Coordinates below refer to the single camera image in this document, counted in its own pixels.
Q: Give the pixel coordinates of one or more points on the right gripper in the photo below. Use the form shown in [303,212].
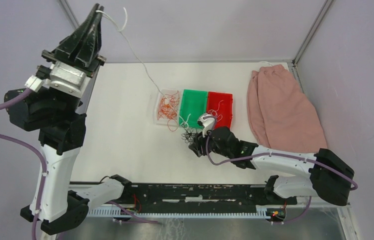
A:
[195,146]

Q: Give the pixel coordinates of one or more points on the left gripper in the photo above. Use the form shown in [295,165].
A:
[69,46]

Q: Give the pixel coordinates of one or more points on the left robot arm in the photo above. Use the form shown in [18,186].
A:
[56,93]

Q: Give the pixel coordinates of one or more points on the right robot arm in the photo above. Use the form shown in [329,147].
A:
[322,174]

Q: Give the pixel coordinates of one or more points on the green plastic bin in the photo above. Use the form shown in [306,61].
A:
[193,105]

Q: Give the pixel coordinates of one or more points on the red plastic bin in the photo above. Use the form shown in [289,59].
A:
[220,105]

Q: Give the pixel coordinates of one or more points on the clear plastic bin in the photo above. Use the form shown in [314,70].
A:
[167,108]

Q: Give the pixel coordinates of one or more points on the pink cloth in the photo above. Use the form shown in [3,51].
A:
[280,115]

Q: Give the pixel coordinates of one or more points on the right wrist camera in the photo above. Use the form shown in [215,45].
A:
[208,122]

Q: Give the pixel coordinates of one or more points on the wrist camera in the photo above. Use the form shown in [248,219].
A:
[59,76]
[208,122]

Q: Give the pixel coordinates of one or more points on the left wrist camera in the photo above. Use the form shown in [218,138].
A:
[59,76]

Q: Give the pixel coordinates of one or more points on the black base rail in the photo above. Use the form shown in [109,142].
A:
[171,198]

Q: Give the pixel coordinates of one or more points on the white toothed cable duct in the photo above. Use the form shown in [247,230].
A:
[108,211]

